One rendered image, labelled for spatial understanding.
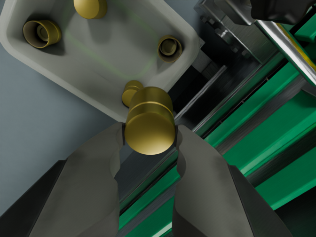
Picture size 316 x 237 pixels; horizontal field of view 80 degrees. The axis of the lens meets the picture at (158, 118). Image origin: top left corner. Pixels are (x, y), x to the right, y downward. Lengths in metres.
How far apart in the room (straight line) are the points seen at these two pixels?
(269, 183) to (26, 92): 0.44
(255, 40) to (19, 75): 0.40
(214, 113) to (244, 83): 0.05
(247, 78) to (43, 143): 0.44
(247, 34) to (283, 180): 0.17
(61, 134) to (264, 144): 0.40
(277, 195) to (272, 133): 0.09
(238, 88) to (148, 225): 0.22
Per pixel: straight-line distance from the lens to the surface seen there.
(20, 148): 0.55
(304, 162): 0.28
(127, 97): 0.32
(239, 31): 0.24
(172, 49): 0.32
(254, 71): 0.26
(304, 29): 0.26
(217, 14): 0.21
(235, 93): 0.26
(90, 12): 0.30
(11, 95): 0.48
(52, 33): 0.34
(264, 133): 0.22
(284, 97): 0.24
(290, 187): 0.27
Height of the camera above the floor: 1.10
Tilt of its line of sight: 61 degrees down
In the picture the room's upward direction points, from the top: 179 degrees clockwise
